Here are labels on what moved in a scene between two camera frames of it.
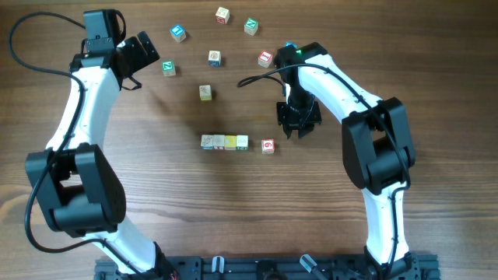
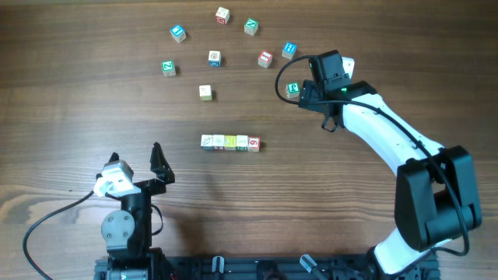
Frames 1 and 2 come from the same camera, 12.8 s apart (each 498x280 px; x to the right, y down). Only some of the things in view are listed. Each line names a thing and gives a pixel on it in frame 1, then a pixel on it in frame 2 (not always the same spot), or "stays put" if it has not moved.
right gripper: x=290 y=124 -> x=310 y=94
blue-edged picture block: x=215 y=58 stays put
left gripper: x=137 y=48 -> x=160 y=170
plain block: x=268 y=146 -> x=254 y=144
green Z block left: x=168 y=68 stays put
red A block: x=242 y=142 stays put
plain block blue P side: x=207 y=141 stays put
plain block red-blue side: x=219 y=141 stays put
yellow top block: x=230 y=142 stays put
